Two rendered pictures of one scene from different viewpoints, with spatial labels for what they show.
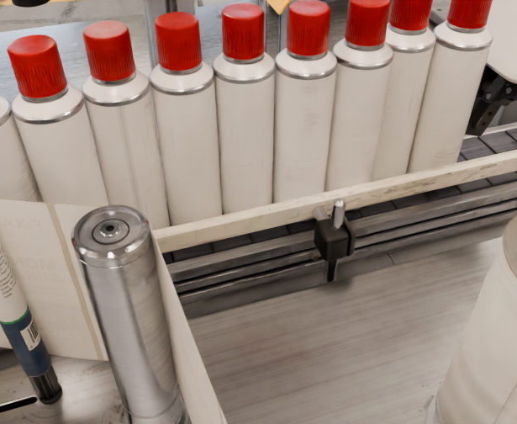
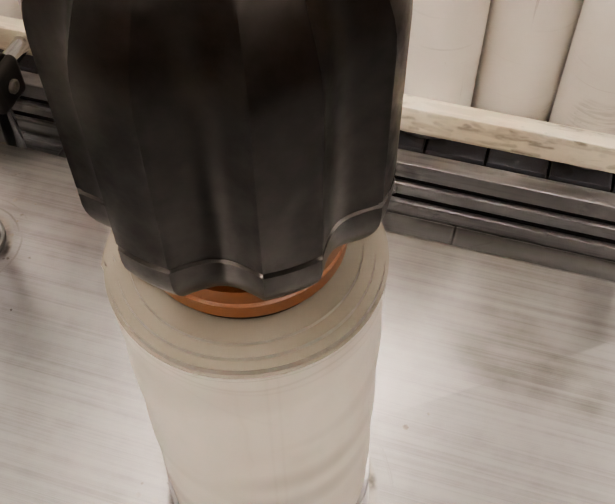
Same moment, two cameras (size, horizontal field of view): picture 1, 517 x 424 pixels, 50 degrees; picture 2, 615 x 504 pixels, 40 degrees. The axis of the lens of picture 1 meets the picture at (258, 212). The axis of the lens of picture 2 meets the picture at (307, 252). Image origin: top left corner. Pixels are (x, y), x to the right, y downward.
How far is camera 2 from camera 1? 27 cm
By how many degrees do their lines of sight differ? 26
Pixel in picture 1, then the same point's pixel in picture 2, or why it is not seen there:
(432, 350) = not seen: hidden behind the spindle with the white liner
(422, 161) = (561, 108)
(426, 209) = (530, 186)
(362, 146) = (431, 36)
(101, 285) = not seen: outside the picture
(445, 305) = (403, 316)
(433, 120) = (582, 43)
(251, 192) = not seen: hidden behind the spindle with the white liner
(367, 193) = (427, 116)
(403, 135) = (524, 49)
